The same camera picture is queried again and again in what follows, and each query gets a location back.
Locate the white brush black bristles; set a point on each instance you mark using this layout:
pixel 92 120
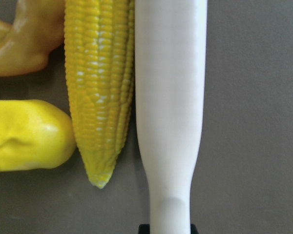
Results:
pixel 170 57

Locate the yellow corn cob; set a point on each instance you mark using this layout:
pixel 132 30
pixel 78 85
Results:
pixel 99 37

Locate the brown toy ginger root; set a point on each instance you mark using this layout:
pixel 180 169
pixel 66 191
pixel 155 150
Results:
pixel 37 30

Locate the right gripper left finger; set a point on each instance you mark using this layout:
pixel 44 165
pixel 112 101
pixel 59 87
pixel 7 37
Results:
pixel 144 229

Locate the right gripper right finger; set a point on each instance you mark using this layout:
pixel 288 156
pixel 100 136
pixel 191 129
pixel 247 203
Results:
pixel 193 229

